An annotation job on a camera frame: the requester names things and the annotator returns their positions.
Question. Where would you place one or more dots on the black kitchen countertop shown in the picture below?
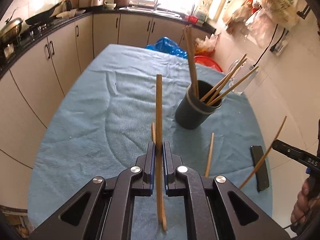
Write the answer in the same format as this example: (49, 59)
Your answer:
(23, 51)

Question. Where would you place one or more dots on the light wooden chopstick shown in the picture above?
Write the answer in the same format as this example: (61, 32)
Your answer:
(258, 164)
(210, 155)
(237, 69)
(225, 76)
(237, 82)

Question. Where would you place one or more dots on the black frying pan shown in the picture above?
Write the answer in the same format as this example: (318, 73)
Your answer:
(40, 18)

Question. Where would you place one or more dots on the gas stove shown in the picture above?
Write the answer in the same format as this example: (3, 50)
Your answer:
(10, 52)

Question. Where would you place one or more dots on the dark round chopstick holder cup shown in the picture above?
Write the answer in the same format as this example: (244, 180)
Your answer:
(190, 115)

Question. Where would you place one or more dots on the red plastic basket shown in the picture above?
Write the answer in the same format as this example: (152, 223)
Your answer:
(210, 62)

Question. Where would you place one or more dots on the black wall hook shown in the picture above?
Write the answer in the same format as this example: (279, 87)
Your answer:
(303, 12)

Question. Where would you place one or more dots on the beige kitchen cabinets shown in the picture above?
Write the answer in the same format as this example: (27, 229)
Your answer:
(62, 50)

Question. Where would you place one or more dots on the brown cooking pot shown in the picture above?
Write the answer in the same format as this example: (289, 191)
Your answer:
(122, 1)

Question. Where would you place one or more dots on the wall power socket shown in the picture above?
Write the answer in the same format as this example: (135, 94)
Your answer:
(280, 45)

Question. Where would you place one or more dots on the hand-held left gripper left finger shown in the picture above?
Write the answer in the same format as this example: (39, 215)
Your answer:
(151, 165)

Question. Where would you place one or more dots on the large white printed plastic bag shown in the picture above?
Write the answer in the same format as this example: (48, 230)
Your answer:
(277, 0)

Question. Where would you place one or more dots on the white bag with snacks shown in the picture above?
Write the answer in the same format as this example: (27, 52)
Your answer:
(206, 43)

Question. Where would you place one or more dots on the tan hanging bag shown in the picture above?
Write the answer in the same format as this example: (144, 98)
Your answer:
(237, 12)

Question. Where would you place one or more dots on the black smartphone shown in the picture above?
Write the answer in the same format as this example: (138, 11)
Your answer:
(263, 180)

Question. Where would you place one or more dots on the blue towel table cover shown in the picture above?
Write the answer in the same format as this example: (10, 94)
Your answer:
(100, 117)

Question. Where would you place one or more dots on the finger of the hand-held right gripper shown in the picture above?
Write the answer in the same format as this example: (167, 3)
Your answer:
(295, 155)

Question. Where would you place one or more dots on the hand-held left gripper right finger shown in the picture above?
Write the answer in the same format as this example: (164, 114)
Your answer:
(167, 165)

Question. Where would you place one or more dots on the blue plastic bag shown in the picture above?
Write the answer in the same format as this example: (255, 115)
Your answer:
(167, 46)

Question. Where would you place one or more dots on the clear hanging plastic bag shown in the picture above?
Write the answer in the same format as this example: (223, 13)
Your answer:
(262, 30)

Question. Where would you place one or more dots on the person's right hand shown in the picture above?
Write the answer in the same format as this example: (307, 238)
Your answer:
(300, 205)

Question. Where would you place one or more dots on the sink faucet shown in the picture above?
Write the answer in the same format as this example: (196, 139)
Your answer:
(156, 2)

